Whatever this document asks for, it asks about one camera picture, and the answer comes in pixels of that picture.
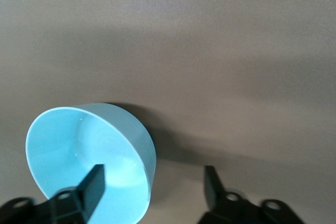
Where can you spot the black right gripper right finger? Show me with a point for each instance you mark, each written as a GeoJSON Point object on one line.
{"type": "Point", "coordinates": [215, 195]}

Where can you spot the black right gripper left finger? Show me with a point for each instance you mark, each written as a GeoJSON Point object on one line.
{"type": "Point", "coordinates": [92, 190]}

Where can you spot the light blue bowl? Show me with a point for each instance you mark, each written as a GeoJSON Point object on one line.
{"type": "Point", "coordinates": [78, 142]}

